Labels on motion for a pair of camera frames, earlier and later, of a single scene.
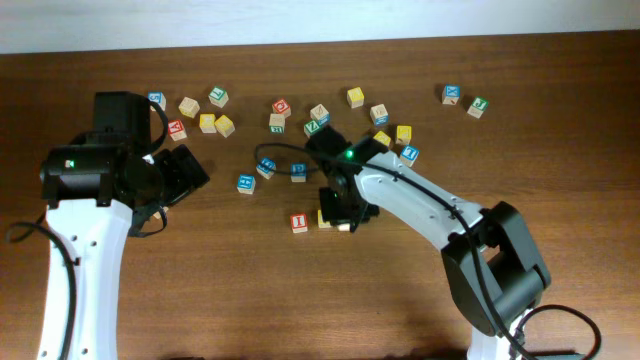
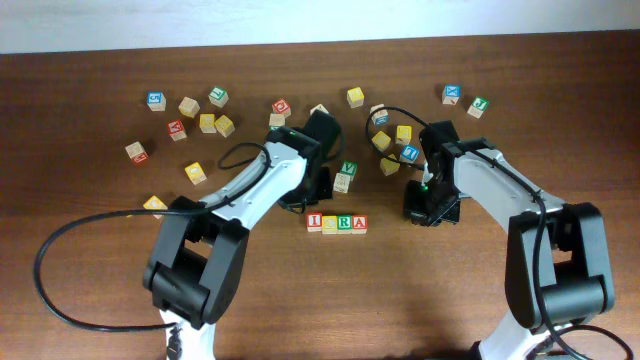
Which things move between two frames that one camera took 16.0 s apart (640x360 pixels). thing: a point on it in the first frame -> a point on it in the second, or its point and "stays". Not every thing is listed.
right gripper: [333, 213] -> [419, 213]
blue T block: [409, 155] stays
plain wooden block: [189, 107] stays
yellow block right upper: [403, 134] stays
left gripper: [187, 173] -> [325, 192]
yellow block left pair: [207, 123] stays
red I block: [298, 223] -> [314, 222]
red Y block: [176, 130] stays
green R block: [343, 227] stays
